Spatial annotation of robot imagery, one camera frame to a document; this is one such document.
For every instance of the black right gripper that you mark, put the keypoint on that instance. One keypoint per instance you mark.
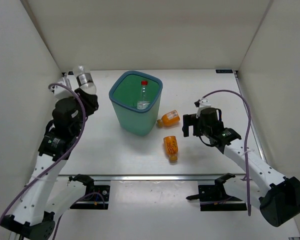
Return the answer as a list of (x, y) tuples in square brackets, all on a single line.
[(191, 120)]

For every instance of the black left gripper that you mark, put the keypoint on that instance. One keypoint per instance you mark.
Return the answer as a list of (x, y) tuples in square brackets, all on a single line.
[(89, 100)]

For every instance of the orange juice bottle white label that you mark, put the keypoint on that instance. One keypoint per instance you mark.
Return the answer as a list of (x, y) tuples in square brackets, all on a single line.
[(169, 119)]

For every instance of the clear plastic bottle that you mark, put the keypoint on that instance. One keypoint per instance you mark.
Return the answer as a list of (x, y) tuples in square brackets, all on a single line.
[(84, 79)]

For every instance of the orange juice bottle fruit label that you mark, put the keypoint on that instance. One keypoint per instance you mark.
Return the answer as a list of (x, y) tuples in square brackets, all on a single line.
[(171, 148)]

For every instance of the clear water bottle red label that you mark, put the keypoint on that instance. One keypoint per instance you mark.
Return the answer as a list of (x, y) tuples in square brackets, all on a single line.
[(143, 100)]

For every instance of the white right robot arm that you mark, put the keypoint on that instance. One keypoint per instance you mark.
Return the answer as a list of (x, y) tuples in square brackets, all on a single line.
[(275, 195)]

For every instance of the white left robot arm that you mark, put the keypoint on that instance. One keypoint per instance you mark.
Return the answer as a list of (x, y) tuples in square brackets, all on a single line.
[(31, 214)]

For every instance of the green plastic bin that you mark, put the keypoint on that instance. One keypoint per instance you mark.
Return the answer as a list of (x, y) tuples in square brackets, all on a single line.
[(124, 95)]

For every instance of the dark label sticker right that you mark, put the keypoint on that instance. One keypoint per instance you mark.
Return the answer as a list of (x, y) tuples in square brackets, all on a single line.
[(224, 71)]

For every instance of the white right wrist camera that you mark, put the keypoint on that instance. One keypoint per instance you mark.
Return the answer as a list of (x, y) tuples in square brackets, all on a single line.
[(202, 103)]

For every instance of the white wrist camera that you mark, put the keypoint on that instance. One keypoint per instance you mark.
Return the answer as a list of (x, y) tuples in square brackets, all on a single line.
[(202, 103), (60, 92)]

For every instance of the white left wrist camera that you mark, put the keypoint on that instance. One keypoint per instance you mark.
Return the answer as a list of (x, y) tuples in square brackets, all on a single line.
[(60, 92)]

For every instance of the aluminium table edge rail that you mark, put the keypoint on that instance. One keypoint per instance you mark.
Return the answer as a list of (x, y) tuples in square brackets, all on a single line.
[(154, 177)]

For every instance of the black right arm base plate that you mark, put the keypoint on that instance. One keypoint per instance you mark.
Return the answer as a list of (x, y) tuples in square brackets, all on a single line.
[(211, 199)]

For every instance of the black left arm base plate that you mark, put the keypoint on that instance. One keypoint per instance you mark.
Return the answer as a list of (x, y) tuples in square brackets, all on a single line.
[(96, 199)]

